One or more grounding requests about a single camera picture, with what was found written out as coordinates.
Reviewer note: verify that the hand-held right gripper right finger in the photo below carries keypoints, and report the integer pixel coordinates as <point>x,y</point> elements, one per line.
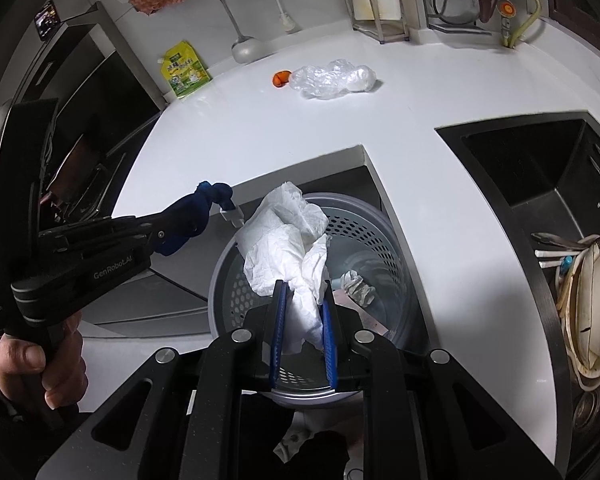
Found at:
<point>330,345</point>

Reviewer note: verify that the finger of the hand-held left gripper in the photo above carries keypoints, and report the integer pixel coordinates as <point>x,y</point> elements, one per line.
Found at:
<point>155,215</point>
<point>159,240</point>

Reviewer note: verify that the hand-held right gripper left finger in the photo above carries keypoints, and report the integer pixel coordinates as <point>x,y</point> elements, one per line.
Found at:
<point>278,330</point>

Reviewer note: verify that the checked paper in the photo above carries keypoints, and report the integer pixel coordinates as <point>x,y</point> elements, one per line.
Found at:
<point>357,287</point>

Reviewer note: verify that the white tissue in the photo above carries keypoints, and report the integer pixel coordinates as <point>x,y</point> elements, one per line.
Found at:
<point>275,245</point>

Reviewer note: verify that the grey perforated trash bin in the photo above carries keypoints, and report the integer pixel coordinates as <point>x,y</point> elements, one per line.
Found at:
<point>370,230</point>

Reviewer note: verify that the person's left hand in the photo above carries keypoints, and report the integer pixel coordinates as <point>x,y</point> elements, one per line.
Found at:
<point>25,360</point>

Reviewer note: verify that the white paper scrap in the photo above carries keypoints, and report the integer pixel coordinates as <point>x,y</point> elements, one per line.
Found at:
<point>292,440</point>

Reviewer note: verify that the black stove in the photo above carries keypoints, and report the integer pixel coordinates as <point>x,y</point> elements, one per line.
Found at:
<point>90,110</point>

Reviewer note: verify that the yellow seasoning pouch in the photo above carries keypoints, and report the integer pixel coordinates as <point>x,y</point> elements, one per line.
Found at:
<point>185,72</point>

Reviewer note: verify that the metal spatula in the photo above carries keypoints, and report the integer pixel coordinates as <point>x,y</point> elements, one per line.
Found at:
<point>246,50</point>

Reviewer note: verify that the clear plastic bag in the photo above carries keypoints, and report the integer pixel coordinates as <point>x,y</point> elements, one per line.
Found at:
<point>330,80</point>

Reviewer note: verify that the white bottle brush blue grip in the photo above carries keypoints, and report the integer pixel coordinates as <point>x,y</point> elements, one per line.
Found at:
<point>287,24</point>

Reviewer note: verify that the stack of dirty dishes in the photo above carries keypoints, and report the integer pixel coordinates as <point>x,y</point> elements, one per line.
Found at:
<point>587,370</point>

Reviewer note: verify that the black sink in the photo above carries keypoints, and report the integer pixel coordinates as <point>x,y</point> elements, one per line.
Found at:
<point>520,160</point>

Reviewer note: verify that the white plate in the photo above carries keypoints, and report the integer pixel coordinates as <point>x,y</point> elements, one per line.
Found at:
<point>592,300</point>

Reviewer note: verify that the metal cutting board rack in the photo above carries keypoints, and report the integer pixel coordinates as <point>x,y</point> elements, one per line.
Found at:
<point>380,30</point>

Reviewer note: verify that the small black wall device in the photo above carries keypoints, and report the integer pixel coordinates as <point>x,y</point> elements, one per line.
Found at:
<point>46,20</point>

